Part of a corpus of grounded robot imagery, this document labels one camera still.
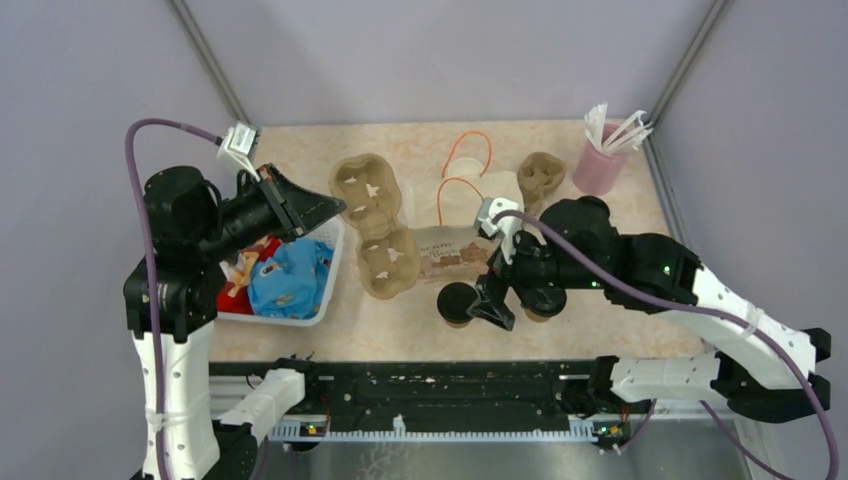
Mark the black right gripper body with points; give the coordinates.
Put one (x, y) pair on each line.
(532, 266)

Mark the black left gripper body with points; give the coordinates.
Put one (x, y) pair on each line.
(254, 213)

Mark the single pulp cup carrier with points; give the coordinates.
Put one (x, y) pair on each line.
(387, 253)

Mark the paper takeout bag orange handles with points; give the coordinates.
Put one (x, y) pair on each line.
(440, 209)

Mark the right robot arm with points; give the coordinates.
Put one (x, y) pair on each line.
(760, 368)

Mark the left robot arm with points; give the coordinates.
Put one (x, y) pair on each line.
(171, 308)

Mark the white plastic basket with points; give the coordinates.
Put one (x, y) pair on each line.
(332, 233)

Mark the blue snack bag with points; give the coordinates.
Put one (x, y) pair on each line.
(292, 282)

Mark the red snack bag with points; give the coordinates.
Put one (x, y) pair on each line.
(234, 298)

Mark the brown pulp cup carrier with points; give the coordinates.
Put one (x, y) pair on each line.
(538, 176)

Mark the pink straw holder cup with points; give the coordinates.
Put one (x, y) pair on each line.
(597, 172)

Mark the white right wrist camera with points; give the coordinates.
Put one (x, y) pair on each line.
(494, 220)

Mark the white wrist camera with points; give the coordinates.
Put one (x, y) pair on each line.
(494, 220)
(236, 150)

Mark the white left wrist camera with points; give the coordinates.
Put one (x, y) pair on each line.
(236, 150)

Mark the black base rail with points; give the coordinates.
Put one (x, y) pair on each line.
(455, 401)

